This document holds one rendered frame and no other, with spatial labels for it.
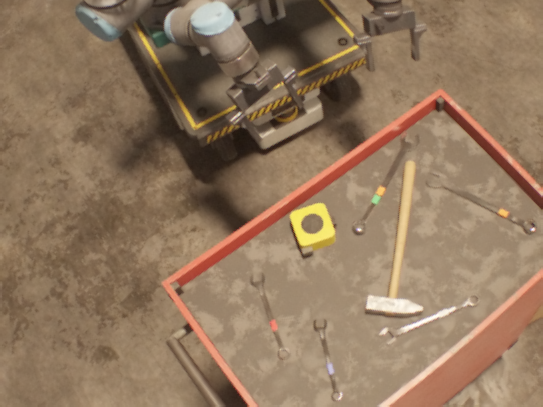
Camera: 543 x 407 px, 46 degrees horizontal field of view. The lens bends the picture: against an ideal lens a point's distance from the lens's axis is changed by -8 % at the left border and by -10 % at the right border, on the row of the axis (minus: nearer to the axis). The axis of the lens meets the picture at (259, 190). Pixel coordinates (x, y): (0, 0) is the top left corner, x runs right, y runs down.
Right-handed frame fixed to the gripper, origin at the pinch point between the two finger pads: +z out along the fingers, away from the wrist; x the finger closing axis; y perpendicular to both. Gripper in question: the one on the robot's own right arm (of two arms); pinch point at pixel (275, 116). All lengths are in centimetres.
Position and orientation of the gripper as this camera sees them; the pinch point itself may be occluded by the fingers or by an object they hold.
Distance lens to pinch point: 170.8
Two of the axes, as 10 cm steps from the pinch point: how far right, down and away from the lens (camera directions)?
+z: 4.6, 6.4, 6.2
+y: -4.5, -4.3, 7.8
